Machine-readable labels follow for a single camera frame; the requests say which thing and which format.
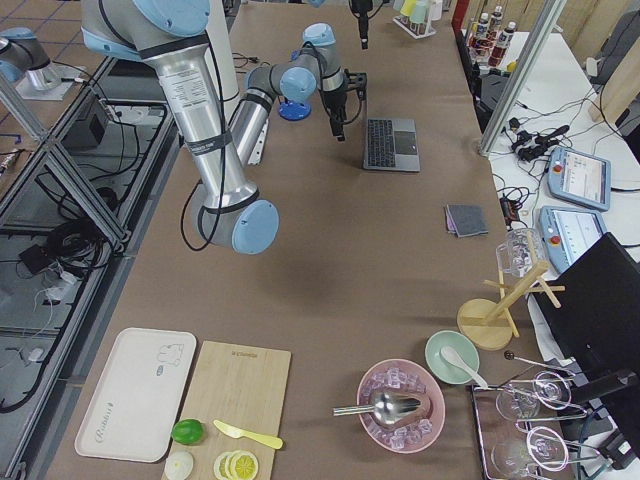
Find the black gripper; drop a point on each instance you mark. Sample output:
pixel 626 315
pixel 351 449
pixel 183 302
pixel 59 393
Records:
pixel 334 100
pixel 362 18

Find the grey laptop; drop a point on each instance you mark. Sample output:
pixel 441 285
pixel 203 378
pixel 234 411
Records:
pixel 390 144

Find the blue desk lamp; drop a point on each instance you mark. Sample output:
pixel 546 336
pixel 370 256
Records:
pixel 294 111

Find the cup rack with cups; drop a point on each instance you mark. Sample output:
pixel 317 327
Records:
pixel 416 17

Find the bottles on side table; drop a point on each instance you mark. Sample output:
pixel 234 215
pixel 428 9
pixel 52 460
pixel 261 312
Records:
pixel 489 38

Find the grey cloth coaster stack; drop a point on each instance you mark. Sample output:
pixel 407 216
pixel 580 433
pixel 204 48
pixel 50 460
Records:
pixel 465 220

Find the clear glass mug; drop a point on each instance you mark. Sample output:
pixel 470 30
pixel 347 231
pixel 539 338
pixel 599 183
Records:
pixel 519 252

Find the upper blue teach pendant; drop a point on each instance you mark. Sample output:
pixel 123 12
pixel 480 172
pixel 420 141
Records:
pixel 580 178

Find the blue teach pendant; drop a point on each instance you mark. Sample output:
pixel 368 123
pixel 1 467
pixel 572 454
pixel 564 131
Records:
pixel 568 233
pixel 580 178

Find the wooden mug tree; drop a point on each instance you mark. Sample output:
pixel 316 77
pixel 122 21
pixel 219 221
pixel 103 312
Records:
pixel 488 325

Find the lower blue teach pendant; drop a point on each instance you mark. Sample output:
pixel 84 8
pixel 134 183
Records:
pixel 568 233

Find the white ceramic spoon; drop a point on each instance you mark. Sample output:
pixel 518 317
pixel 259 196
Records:
pixel 450 355

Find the pink bowl with ice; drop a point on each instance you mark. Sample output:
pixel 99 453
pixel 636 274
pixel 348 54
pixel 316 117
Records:
pixel 410 378

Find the wooden cutting board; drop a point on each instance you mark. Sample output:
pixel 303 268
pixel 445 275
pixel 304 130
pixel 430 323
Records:
pixel 243 386

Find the metal ice scoop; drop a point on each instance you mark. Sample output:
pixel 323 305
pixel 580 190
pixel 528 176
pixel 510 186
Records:
pixel 389 409

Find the yellow plastic knife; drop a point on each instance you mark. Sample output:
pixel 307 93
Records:
pixel 234 432

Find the black monitor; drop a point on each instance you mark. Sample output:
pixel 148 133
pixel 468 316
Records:
pixel 597 324

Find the green lime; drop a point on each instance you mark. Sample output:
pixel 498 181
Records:
pixel 187 432

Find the upper wine glass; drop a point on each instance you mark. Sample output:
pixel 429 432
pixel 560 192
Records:
pixel 524 399

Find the wine glass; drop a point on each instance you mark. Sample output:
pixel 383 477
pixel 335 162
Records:
pixel 540 452
pixel 524 399

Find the lemon slices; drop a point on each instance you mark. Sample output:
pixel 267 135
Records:
pixel 236 465

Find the white plastic tray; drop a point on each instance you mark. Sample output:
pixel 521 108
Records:
pixel 137 397

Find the white onion half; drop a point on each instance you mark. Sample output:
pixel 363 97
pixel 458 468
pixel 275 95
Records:
pixel 179 465

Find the lower wine glass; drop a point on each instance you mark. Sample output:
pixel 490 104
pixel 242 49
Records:
pixel 540 452

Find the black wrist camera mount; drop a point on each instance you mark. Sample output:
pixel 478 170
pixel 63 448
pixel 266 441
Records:
pixel 357 82

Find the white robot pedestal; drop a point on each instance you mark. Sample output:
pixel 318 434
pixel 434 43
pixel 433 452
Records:
pixel 249 134

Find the aluminium frame post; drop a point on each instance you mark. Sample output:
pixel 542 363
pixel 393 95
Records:
pixel 535 42

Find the black wire glass rack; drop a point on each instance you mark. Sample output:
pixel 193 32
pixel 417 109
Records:
pixel 517 423

